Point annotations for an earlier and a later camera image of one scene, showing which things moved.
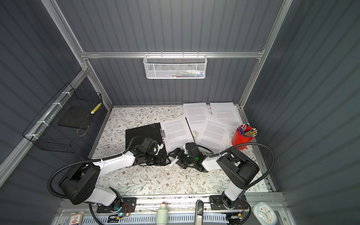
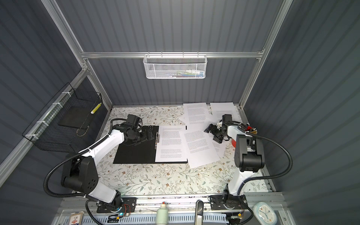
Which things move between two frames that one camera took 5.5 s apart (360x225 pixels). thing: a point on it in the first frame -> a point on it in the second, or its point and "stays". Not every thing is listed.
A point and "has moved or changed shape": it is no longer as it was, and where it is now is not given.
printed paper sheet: (226, 112) stays
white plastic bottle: (161, 215) stays
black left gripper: (159, 162) -> (145, 137)
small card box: (76, 219) stays
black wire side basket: (61, 125) stays
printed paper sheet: (213, 134) has moved or changed shape
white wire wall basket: (175, 66) stays
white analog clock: (265, 214) stays
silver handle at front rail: (199, 212) stays
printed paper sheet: (176, 134) has moved or changed shape
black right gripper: (180, 157) -> (213, 132)
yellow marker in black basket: (94, 109) stays
